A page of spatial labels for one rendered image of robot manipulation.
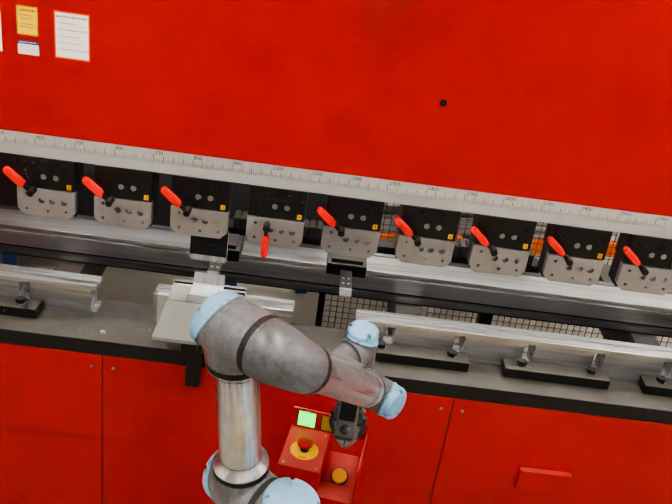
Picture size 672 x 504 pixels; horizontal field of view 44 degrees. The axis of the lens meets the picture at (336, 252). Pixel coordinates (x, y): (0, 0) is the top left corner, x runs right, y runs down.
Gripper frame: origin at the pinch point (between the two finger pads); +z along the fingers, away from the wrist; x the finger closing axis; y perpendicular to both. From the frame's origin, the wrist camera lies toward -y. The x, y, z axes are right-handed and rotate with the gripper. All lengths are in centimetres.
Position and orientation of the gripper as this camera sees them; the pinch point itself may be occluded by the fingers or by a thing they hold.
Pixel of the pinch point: (343, 445)
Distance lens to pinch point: 210.6
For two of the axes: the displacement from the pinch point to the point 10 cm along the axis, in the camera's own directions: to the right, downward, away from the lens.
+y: 1.9, -5.1, 8.4
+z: -1.1, 8.4, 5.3
